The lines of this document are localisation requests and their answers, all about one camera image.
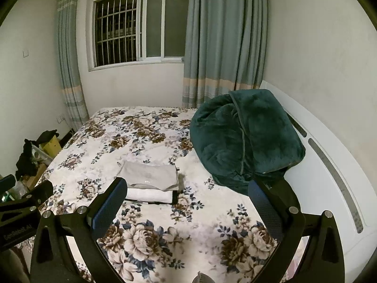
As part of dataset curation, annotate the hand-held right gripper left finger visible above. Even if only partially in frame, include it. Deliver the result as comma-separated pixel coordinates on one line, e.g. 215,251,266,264
30,177,128,283

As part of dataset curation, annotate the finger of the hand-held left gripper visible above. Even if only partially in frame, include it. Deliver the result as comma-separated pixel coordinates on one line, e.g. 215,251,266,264
0,174,16,196
18,180,54,212

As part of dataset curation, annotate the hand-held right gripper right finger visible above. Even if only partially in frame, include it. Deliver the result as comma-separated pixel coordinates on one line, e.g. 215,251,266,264
248,179,345,283

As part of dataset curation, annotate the beige long-sleeve shirt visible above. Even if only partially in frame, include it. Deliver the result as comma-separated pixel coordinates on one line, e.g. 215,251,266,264
117,161,180,191

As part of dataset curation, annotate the black clothes pile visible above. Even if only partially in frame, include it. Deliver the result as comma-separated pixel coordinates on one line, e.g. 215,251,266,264
15,138,38,181

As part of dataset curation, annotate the clear plastic bag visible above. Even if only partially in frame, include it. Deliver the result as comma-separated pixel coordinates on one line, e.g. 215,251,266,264
10,180,28,201

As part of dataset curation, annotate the cardboard box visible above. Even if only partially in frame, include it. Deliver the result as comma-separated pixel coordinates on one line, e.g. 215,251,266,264
22,163,48,193

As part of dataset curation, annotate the clear plastic storage box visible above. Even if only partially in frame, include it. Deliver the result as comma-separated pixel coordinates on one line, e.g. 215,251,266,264
31,144,54,166

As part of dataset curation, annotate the white folded garment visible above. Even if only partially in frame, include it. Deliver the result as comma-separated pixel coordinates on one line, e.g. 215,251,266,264
125,187,174,204

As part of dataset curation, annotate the yellow box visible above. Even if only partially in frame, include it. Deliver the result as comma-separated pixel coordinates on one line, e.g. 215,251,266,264
39,136,61,156

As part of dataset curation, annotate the black cloth on box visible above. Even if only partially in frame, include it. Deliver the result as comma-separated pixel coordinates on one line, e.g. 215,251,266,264
37,129,60,144

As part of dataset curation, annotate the dark green plush blanket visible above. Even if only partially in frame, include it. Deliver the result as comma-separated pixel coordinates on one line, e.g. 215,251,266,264
190,89,307,196

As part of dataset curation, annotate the floral bedspread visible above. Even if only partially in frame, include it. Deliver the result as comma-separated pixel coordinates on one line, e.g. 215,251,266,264
20,107,299,283

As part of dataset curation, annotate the white headboard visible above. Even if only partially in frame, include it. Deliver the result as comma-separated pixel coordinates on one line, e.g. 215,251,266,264
258,79,372,273

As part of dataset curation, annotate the narrow blue-green curtain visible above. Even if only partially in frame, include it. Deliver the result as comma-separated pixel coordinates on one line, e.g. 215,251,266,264
55,0,89,131

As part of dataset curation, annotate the wide blue-green curtain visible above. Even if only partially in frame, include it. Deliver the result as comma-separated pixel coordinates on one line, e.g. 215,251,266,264
181,0,267,110

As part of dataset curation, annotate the barred window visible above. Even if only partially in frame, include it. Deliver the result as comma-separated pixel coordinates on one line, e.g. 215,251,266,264
88,0,193,72

